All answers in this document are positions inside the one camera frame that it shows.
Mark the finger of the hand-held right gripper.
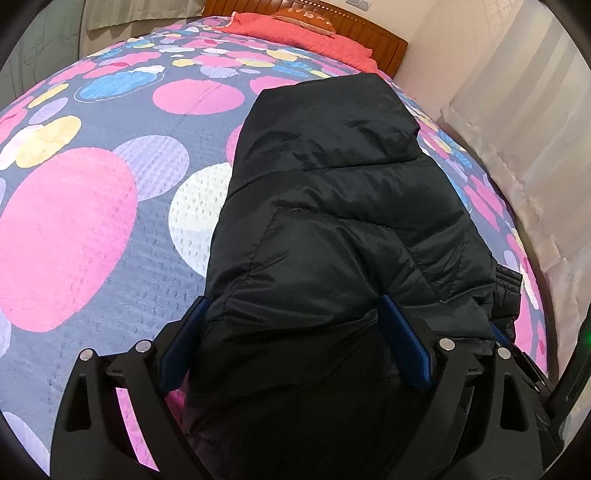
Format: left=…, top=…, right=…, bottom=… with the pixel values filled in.
left=488, top=320, right=557, bottom=402

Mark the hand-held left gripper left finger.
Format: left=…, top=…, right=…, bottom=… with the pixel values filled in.
left=48, top=295, right=214, bottom=480

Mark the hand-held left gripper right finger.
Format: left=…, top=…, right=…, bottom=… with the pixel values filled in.
left=378, top=293, right=565, bottom=480

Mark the black puffer jacket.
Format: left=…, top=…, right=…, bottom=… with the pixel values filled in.
left=182, top=73, right=525, bottom=480

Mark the bedspread with coloured circles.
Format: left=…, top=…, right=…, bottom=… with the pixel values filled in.
left=0, top=14, right=555, bottom=480

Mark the beige curtain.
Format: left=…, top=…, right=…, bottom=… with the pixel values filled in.
left=87, top=0, right=206, bottom=32
left=438, top=23, right=591, bottom=374

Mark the wooden headboard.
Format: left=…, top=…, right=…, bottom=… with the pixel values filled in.
left=202, top=0, right=409, bottom=78

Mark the grey glass panel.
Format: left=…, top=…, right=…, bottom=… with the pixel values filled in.
left=7, top=0, right=90, bottom=81

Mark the red pillow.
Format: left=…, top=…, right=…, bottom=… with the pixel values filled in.
left=226, top=11, right=376, bottom=75

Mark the orange embroidered pillow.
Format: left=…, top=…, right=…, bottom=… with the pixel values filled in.
left=271, top=6, right=338, bottom=35

